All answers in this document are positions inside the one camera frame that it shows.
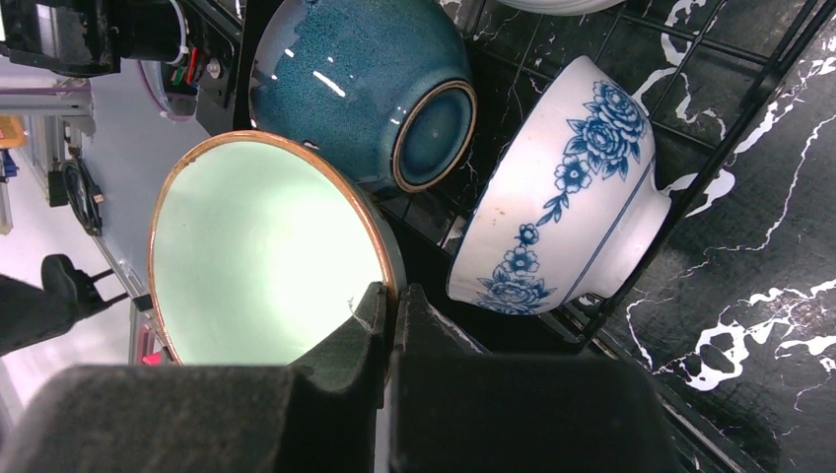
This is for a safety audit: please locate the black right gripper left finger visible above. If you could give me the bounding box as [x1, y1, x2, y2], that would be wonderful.
[1, 283, 387, 472]

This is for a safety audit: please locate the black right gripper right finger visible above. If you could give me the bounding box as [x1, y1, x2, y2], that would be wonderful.
[388, 284, 680, 472]

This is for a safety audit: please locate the pale green bowl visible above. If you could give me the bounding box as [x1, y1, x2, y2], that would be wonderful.
[148, 131, 407, 366]

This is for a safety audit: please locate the blue patterned bowl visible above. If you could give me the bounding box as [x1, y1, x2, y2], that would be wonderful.
[446, 56, 671, 315]

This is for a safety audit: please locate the dark blue beige bowl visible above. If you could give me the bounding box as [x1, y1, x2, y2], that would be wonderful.
[248, 1, 477, 192]

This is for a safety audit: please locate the dark striped white bowl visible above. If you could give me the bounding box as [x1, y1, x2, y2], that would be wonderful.
[499, 0, 624, 17]

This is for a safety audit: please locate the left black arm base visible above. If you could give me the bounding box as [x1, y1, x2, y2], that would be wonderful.
[1, 1, 244, 133]

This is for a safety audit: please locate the black stand outside table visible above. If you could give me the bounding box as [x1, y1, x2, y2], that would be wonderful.
[1, 254, 129, 356]

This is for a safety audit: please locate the black coiled usb cable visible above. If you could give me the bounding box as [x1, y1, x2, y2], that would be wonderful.
[46, 156, 105, 237]

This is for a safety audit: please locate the aluminium table edge rail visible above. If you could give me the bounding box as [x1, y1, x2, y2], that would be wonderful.
[1, 79, 172, 366]

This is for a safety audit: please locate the black wire dish rack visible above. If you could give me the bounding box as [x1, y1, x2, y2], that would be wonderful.
[232, 0, 836, 354]

